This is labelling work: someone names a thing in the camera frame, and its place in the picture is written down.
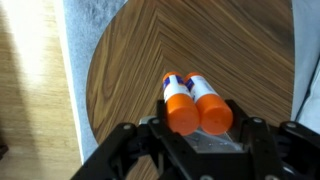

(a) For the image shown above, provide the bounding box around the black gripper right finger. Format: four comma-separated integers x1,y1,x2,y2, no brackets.
225,98,250,135

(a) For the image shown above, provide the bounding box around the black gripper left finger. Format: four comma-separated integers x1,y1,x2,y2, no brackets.
156,99,183,141

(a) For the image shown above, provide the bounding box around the orange bottle white label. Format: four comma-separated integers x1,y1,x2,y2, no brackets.
162,70,201,137
183,71,234,136

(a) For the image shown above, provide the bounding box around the round wooden table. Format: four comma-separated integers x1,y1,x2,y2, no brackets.
85,0,296,180

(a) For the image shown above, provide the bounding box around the white board edge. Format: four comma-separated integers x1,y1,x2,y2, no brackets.
52,0,86,166

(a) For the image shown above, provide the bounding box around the grey fabric cloth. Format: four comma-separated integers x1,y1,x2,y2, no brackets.
62,0,320,165

